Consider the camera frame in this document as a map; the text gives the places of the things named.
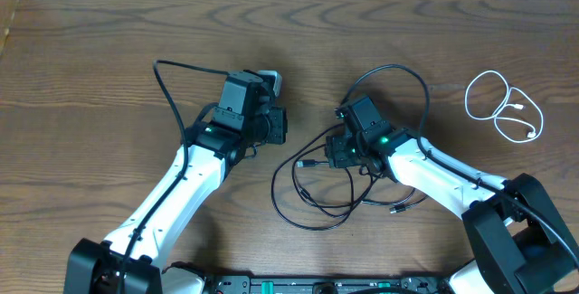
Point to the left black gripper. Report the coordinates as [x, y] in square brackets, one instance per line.
[280, 119]

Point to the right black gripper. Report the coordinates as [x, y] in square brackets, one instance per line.
[336, 152]

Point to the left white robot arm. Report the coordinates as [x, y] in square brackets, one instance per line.
[132, 258]

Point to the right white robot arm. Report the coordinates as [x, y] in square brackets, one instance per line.
[518, 238]

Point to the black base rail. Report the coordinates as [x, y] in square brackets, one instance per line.
[307, 285]

